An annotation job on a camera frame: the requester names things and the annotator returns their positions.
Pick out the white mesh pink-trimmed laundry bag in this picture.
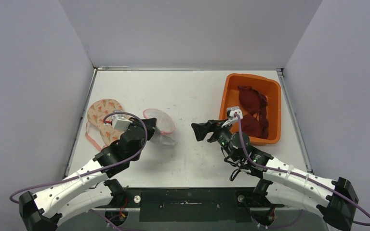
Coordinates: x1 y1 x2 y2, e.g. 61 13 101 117
143 108 175 146

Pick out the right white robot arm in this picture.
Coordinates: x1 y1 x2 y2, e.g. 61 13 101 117
191 120 359 231

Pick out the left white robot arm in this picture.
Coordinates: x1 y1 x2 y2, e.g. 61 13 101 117
19 118 157 231

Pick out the dark red bra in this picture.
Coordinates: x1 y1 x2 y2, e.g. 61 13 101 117
238 85 269 139

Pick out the floral beige bra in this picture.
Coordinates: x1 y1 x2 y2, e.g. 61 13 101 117
85 99 123 151

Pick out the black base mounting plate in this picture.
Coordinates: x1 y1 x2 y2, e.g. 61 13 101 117
92 187 285 223

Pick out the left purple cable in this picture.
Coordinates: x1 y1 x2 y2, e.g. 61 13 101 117
9 111 148 204

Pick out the purple cable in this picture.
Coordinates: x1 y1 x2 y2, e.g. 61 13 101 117
9 111 148 204
234 114 370 227

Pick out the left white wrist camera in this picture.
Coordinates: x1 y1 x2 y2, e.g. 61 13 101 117
111 110 132 132

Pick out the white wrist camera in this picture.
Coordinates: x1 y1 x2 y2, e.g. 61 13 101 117
111 110 132 132
221 106 243 128

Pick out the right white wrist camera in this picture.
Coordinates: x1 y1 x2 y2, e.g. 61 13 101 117
221 106 243 128

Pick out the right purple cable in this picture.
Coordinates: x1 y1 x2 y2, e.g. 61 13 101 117
234 114 370 227

